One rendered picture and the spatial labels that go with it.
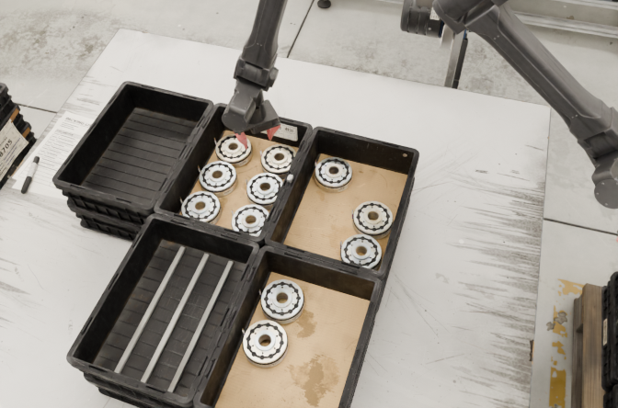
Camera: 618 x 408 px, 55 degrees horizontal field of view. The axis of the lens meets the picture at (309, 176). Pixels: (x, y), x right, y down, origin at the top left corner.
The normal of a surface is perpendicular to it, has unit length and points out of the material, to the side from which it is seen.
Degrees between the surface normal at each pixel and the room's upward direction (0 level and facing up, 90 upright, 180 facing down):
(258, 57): 87
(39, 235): 0
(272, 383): 0
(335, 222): 0
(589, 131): 87
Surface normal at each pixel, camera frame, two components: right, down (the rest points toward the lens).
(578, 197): -0.03, -0.60
